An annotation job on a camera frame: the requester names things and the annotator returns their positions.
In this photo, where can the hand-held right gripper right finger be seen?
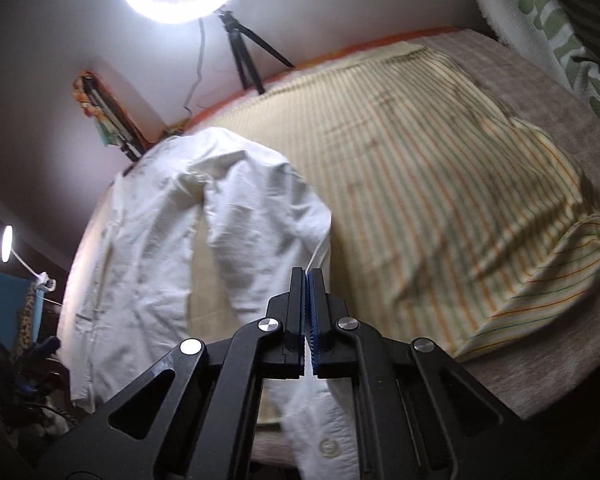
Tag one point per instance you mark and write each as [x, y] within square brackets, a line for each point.
[316, 330]

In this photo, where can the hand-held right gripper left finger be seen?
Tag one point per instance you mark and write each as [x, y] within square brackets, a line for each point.
[295, 310]

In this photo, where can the white shirt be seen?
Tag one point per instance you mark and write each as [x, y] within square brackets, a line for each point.
[155, 235]

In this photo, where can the yellow striped bed sheet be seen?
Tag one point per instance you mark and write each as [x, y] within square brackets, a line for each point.
[430, 185]

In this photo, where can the orange bed sheet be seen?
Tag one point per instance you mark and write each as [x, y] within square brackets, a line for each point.
[220, 102]

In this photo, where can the black tripod stand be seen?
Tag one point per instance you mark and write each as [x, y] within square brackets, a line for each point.
[240, 55]

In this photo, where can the folded silver black tripod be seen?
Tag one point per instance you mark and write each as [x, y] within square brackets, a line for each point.
[115, 120]

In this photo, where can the leopard print cloth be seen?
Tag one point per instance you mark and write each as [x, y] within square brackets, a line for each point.
[26, 320]

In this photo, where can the blue plastic object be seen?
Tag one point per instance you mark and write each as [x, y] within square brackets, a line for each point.
[2, 295]

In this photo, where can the white clip lamp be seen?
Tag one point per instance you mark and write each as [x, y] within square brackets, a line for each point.
[7, 242]

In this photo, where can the colourful printed cloth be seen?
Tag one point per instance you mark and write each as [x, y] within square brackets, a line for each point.
[80, 95]

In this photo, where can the beige checked blanket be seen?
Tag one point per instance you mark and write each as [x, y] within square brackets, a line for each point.
[545, 110]

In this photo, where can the green white patterned cloth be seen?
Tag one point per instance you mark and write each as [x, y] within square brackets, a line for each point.
[530, 5]

